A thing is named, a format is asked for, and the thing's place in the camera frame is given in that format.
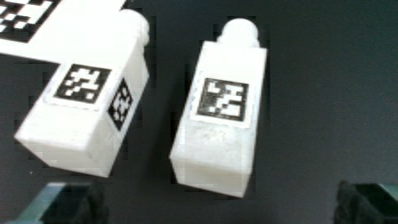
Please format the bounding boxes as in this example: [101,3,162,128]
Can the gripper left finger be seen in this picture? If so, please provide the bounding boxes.
[12,182,107,224]

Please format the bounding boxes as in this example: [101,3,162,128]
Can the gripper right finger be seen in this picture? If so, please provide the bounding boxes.
[336,181,398,224]

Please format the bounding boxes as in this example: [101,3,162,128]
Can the white leg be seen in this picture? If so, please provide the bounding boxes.
[169,18,267,197]
[14,10,149,177]

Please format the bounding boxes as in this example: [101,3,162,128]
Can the white square tabletop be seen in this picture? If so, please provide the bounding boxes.
[0,0,126,62]

